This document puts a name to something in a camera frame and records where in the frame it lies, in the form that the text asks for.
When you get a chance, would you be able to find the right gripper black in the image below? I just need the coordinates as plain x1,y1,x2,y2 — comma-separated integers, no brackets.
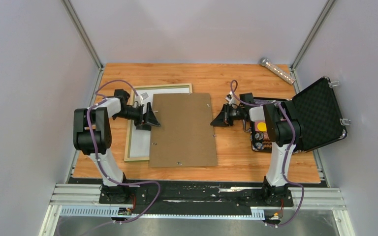
210,103,244,127

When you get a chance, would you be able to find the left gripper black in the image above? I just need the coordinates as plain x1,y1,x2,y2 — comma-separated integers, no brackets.
114,103,161,131

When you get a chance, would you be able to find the autumn forest photo board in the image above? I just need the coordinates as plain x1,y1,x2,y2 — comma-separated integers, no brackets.
128,87,190,158

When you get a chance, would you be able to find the brown frame backing board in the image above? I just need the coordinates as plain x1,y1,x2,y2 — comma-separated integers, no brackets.
149,93,218,168

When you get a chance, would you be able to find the wooden picture frame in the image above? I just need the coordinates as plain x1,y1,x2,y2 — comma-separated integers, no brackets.
124,83,193,163

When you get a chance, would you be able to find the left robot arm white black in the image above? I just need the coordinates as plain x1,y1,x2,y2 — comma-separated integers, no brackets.
73,89,161,203

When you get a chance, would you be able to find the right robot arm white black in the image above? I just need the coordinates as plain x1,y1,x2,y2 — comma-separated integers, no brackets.
210,93,302,206

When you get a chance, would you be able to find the yellow poker chip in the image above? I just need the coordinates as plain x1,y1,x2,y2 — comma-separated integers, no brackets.
255,122,267,132

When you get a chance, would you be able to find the silver glitter microphone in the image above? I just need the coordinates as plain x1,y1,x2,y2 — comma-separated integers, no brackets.
259,57,296,85

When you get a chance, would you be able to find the black poker chip case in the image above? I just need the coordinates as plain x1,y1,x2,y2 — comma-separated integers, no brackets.
250,76,352,154

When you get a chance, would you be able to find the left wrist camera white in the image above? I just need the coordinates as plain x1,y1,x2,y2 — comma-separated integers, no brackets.
133,92,149,108

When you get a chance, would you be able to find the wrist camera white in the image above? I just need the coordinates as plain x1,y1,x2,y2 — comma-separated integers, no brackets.
133,92,149,108
225,91,239,109

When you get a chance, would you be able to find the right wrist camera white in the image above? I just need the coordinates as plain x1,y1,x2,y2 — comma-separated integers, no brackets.
225,91,239,109

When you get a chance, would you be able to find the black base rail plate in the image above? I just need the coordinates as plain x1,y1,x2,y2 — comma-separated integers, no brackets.
99,180,293,216

